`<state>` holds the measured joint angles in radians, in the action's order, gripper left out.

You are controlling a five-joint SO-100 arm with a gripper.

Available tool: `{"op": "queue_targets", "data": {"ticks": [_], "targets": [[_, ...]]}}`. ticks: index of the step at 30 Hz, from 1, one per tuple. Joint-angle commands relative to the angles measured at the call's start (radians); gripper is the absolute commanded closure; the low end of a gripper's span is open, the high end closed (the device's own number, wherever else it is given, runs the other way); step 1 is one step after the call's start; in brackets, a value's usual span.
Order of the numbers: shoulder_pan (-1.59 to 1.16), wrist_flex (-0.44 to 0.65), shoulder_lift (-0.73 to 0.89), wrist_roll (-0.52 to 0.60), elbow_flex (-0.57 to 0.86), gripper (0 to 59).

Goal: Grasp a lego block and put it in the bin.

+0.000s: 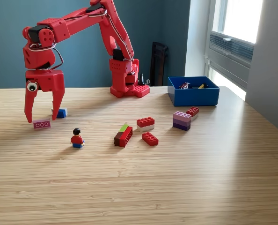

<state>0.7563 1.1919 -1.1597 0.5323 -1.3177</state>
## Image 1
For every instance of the pink and purple brick stack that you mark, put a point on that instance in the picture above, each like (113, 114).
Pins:
(181, 121)

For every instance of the grey ventilation unit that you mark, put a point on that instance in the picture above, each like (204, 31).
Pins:
(230, 56)

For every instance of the yellow toy digger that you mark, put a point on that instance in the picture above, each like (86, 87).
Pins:
(201, 86)

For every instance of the blue and white brick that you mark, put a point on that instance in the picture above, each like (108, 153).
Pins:
(62, 113)

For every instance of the black chair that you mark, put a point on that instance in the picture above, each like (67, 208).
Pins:
(161, 65)

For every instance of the brown red green brick stack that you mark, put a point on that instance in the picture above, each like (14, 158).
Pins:
(122, 138)

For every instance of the small red and white brick stack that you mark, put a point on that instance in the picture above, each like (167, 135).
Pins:
(193, 112)

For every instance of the window with white frame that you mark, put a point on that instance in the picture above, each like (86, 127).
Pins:
(237, 16)

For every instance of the toy figure red shirt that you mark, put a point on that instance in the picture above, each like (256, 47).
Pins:
(77, 140)

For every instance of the large red and white brick stack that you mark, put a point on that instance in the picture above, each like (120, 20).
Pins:
(145, 123)

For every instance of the flat red brick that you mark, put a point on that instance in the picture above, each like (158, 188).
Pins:
(150, 139)

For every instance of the black table clamp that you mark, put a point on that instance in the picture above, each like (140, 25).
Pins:
(142, 79)

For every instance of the dark red toy car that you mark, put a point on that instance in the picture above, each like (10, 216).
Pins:
(184, 86)

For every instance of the blue plastic bin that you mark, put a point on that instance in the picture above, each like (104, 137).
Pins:
(195, 97)

